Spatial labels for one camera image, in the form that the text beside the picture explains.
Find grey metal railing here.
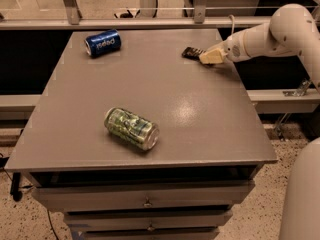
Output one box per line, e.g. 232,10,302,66
0,0,320,31

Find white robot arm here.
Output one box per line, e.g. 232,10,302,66
199,4,320,240

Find top grey drawer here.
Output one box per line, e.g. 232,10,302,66
32,180,255,212

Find black floor cable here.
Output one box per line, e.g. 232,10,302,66
0,153,61,240

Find blue pepsi can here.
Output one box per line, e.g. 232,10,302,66
84,29,121,58

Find dark rxbar chocolate bar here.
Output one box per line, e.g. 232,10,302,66
182,47,204,60

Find white cable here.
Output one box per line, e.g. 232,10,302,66
228,14,236,35

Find grey drawer cabinet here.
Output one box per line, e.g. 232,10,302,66
7,30,276,240

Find green soda can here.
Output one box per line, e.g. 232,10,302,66
104,108,160,151

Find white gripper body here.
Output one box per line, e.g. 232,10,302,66
223,30,250,62

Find grey drawer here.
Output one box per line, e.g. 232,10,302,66
64,210,232,231
32,180,255,212

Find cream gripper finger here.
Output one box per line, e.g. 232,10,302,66
207,41,225,50
199,48,227,65

